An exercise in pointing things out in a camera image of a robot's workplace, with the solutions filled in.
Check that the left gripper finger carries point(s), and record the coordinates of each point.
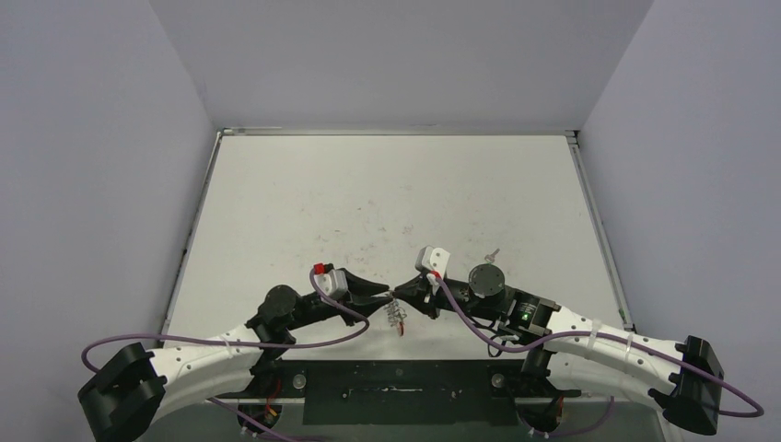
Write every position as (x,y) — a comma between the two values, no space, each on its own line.
(366,306)
(359,286)

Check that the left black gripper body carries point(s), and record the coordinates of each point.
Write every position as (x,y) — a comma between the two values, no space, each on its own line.
(322,309)

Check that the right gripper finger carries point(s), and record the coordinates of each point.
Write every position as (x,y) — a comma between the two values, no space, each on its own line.
(416,288)
(420,303)

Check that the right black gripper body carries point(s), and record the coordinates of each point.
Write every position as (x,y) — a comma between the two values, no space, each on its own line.
(429,296)

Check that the large keyring with red sleeve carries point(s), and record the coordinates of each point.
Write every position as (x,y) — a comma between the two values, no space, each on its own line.
(395,315)

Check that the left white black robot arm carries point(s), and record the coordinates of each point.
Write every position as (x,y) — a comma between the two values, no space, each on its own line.
(138,386)

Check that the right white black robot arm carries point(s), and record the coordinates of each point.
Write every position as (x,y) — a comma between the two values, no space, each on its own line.
(569,351)

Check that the green capped key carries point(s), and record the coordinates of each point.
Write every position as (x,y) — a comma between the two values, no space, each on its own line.
(490,257)

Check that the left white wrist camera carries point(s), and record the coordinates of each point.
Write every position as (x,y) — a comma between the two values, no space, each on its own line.
(328,281)

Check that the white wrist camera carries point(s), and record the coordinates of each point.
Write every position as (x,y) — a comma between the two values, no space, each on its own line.
(432,260)
(328,281)

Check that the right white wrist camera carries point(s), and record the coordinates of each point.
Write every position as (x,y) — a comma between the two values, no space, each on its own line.
(432,260)

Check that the aluminium frame rail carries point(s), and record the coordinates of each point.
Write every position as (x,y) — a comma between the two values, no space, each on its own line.
(610,396)

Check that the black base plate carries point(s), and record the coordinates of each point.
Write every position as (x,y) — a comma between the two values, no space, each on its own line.
(417,392)

